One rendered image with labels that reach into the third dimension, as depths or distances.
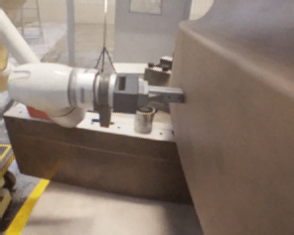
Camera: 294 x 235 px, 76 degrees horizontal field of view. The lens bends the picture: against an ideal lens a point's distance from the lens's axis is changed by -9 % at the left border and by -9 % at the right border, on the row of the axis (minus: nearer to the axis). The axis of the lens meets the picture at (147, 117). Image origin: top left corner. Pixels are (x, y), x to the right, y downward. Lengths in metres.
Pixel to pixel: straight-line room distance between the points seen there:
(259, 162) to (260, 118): 0.04
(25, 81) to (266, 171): 0.45
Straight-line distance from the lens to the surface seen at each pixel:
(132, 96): 0.41
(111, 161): 0.94
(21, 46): 0.69
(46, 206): 1.10
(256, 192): 0.23
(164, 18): 3.98
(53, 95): 0.46
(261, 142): 0.22
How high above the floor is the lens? 1.16
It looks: 29 degrees down
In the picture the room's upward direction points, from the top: 7 degrees clockwise
